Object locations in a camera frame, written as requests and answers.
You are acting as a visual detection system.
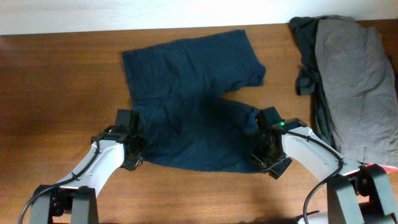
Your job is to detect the navy blue shorts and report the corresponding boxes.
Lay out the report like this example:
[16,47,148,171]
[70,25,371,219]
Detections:
[122,30,266,174]

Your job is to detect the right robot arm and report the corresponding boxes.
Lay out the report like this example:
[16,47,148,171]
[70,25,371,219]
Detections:
[251,107,397,224]

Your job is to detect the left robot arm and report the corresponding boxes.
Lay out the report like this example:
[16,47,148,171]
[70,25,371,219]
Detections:
[18,110,147,223]

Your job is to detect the grey garment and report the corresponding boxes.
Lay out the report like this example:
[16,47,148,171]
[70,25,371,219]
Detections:
[315,19,397,167]

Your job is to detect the red cloth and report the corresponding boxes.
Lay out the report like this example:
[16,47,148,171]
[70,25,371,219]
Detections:
[364,164,398,174]

